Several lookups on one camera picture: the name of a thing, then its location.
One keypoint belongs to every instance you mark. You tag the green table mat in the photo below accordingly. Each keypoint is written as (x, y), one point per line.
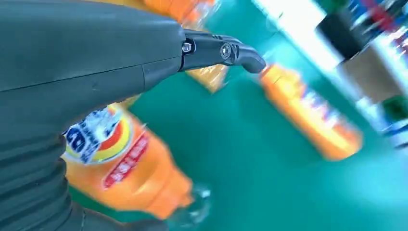
(255, 165)

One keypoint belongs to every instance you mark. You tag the orange drink bottle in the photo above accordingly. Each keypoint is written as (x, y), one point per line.
(318, 121)
(172, 8)
(143, 178)

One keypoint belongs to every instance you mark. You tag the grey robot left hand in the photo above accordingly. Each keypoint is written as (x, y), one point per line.
(79, 47)

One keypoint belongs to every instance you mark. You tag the cardboard box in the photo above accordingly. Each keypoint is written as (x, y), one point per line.
(369, 76)

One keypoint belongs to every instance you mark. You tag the white table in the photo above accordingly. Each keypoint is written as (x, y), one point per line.
(296, 32)

